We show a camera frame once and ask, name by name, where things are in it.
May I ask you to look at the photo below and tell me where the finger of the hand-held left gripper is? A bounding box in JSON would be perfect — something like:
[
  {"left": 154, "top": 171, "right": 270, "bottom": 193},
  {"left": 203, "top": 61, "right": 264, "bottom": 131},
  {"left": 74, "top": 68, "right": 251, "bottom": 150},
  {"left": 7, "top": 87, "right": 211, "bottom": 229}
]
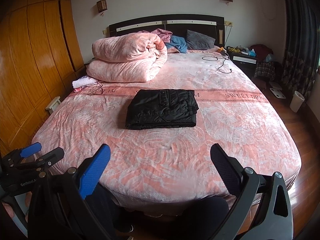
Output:
[
  {"left": 1, "top": 142, "right": 42, "bottom": 165},
  {"left": 37, "top": 147, "right": 65, "bottom": 168}
]

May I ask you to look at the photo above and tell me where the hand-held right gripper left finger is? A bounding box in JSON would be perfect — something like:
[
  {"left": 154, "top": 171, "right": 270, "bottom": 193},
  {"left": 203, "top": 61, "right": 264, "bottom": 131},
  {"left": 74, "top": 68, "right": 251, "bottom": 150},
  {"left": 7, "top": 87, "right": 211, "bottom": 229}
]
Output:
[{"left": 27, "top": 144, "right": 120, "bottom": 240}]

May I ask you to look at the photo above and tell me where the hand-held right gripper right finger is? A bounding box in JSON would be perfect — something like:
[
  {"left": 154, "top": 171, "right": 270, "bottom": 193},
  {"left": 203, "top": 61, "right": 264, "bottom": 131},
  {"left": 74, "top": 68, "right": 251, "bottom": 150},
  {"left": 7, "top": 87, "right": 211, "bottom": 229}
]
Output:
[{"left": 210, "top": 144, "right": 294, "bottom": 240}]

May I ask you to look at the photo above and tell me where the black jacket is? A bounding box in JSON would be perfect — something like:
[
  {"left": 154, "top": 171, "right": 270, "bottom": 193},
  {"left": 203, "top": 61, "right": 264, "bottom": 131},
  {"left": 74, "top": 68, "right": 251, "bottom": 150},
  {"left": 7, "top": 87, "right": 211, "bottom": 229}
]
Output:
[{"left": 125, "top": 89, "right": 199, "bottom": 130}]

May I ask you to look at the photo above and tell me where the person's left hand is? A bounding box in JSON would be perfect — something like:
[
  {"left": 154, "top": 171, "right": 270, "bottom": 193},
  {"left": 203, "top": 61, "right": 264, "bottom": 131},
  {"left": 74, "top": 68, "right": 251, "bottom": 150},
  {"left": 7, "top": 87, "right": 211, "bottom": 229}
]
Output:
[{"left": 0, "top": 193, "right": 34, "bottom": 224}]

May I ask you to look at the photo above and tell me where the bed with pink sheet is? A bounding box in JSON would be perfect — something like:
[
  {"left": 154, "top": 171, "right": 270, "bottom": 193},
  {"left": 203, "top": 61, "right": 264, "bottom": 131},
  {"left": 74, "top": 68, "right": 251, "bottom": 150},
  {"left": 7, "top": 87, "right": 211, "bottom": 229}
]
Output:
[{"left": 31, "top": 46, "right": 302, "bottom": 204}]

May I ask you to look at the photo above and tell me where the person's left leg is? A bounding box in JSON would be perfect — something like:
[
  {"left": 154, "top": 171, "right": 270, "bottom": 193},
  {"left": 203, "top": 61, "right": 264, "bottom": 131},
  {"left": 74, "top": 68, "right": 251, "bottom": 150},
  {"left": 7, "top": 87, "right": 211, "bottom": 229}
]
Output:
[{"left": 87, "top": 184, "right": 125, "bottom": 230}]

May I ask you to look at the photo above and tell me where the white stool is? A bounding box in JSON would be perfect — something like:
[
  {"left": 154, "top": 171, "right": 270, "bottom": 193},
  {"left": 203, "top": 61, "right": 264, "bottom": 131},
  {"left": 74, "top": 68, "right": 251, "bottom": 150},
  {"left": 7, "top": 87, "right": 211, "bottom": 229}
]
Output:
[{"left": 45, "top": 96, "right": 62, "bottom": 112}]

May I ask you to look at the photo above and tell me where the person's dark shoe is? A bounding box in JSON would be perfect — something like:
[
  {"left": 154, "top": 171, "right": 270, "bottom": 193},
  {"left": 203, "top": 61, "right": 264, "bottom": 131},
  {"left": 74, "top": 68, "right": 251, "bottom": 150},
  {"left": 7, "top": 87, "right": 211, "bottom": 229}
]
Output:
[{"left": 117, "top": 224, "right": 134, "bottom": 234}]

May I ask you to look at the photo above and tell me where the white knitted cloth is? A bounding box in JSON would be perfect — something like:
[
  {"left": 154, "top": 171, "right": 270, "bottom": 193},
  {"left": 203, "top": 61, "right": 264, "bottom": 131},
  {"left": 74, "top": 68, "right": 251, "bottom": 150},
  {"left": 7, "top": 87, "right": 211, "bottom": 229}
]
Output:
[{"left": 72, "top": 76, "right": 99, "bottom": 89}]

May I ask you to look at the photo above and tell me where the white bathroom scale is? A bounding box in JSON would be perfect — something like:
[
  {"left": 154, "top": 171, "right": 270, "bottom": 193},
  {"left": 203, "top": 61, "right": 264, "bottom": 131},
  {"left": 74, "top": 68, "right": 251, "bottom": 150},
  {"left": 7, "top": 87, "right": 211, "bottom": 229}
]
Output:
[{"left": 269, "top": 81, "right": 287, "bottom": 100}]

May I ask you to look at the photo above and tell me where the wooden wardrobe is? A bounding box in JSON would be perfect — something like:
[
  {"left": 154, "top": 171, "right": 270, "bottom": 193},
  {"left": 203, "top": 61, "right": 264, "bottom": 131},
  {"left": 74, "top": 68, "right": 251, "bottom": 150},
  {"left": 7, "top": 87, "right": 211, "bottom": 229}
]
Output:
[{"left": 0, "top": 0, "right": 84, "bottom": 153}]

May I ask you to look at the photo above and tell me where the white trash bin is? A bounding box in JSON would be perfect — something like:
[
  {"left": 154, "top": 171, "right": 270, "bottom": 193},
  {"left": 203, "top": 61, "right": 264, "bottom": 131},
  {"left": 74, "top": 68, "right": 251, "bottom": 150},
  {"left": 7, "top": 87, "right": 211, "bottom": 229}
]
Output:
[{"left": 289, "top": 91, "right": 305, "bottom": 113}]

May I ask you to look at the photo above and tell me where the plaid cloth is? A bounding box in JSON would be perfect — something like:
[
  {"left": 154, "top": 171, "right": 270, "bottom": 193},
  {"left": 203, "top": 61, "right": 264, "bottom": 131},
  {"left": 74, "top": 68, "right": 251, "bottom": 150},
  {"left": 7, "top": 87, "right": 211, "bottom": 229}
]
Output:
[{"left": 254, "top": 61, "right": 275, "bottom": 80}]

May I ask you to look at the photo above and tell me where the black nightstand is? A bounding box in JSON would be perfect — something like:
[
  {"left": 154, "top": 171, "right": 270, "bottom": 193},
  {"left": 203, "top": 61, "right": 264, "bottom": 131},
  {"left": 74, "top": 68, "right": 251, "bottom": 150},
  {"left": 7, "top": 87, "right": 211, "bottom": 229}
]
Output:
[{"left": 226, "top": 46, "right": 258, "bottom": 67}]

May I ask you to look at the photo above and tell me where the folded pink quilt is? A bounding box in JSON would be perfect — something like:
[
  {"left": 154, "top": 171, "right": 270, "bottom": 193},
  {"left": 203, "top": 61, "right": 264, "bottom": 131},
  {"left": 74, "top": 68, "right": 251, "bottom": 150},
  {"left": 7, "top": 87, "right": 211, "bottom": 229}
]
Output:
[{"left": 86, "top": 32, "right": 168, "bottom": 82}]

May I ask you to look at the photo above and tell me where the maroon clothing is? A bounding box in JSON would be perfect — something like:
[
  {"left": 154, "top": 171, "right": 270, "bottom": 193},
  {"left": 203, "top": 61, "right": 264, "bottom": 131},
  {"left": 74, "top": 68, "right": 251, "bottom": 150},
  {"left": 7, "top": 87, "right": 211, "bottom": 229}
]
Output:
[{"left": 250, "top": 44, "right": 274, "bottom": 59}]

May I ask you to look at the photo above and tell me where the grey pillow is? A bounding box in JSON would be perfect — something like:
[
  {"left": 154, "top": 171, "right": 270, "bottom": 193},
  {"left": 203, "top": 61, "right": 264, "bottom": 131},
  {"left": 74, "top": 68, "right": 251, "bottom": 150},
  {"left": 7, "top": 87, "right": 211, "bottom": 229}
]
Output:
[{"left": 185, "top": 29, "right": 216, "bottom": 50}]

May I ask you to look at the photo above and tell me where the blue cloth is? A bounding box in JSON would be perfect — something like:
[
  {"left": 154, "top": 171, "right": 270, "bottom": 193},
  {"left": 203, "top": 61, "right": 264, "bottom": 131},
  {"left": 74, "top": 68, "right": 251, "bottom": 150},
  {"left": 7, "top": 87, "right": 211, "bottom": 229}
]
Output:
[{"left": 165, "top": 35, "right": 188, "bottom": 54}]

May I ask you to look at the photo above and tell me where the dark patterned curtain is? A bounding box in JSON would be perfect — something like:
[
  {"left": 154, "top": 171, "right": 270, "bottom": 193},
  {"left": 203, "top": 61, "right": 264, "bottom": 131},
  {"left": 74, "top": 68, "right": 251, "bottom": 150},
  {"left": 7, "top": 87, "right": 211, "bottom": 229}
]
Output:
[{"left": 281, "top": 0, "right": 320, "bottom": 98}]

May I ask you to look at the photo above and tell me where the mauve pink cloth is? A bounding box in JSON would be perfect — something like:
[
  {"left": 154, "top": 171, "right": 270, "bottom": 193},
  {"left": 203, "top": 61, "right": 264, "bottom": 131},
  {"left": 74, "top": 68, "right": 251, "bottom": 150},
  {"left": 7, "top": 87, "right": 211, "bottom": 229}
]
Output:
[{"left": 137, "top": 29, "right": 173, "bottom": 43}]

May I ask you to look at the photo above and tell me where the dark wooden headboard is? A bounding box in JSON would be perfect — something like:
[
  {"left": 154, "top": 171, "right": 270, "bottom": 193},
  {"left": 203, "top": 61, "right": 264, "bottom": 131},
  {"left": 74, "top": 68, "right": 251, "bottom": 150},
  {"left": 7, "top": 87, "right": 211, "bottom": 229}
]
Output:
[{"left": 109, "top": 14, "right": 225, "bottom": 47}]

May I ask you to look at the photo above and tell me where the black cable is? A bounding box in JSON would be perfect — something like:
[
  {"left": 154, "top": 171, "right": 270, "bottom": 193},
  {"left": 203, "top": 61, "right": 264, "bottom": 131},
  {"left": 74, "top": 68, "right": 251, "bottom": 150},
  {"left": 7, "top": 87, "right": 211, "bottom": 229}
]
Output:
[{"left": 202, "top": 54, "right": 233, "bottom": 73}]

